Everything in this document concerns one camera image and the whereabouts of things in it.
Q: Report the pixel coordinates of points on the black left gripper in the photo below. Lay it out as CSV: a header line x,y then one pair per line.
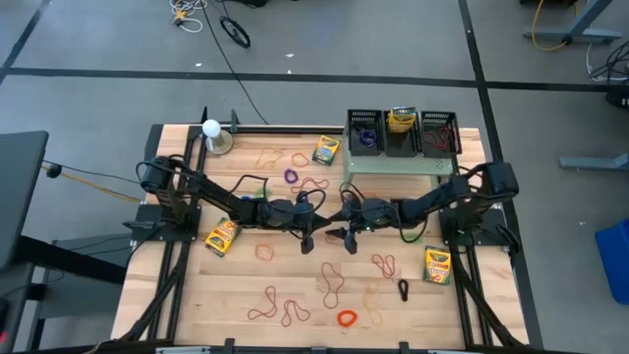
x,y
282,216

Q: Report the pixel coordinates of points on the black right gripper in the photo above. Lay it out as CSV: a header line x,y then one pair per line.
x,y
378,214

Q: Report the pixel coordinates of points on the black coil wristband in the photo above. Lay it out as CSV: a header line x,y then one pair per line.
x,y
403,280

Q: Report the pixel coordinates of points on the blue coil wristband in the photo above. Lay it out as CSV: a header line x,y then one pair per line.
x,y
246,197

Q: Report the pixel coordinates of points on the black plastic slotted basket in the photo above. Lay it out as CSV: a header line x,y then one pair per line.
x,y
376,147
440,119
403,145

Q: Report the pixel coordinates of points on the yellow green crayon box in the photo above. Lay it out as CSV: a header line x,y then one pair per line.
x,y
437,265
222,237
326,150

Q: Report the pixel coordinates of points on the large purple coil wristband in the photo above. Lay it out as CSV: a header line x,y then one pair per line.
x,y
360,136

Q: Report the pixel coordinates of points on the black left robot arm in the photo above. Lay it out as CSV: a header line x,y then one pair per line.
x,y
221,199

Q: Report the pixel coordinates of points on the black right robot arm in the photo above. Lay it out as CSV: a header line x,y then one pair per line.
x,y
432,199

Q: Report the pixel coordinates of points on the blue grey desk leg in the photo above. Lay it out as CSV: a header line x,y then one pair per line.
x,y
594,163
572,34

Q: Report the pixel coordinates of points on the dark grey desk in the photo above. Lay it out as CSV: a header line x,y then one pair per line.
x,y
19,196

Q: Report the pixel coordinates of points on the small purple coil wristband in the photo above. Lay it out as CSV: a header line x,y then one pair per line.
x,y
291,182

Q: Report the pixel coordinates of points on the orange rubber band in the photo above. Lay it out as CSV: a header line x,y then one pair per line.
x,y
293,159
256,252

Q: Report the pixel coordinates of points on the green coil wristband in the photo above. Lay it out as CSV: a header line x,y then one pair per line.
x,y
260,193
415,241

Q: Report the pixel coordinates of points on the yellow rubber band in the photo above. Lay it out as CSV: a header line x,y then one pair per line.
x,y
366,300
257,161

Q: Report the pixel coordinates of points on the pale green metal riser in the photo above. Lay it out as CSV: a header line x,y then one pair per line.
x,y
398,165

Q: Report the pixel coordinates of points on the red coil wristband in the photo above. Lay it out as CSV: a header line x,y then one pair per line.
x,y
339,318

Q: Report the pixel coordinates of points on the white bulb brass lamp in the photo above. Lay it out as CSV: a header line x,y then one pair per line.
x,y
212,129

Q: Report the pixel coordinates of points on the blue plastic bin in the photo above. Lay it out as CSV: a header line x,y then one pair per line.
x,y
614,265

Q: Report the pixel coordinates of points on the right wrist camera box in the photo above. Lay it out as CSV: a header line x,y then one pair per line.
x,y
352,206

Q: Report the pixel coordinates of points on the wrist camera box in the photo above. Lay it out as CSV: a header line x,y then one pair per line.
x,y
303,202
352,206

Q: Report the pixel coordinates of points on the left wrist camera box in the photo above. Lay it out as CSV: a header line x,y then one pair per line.
x,y
303,202

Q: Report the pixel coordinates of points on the black clamp bracket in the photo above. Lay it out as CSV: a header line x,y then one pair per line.
x,y
204,116
234,120

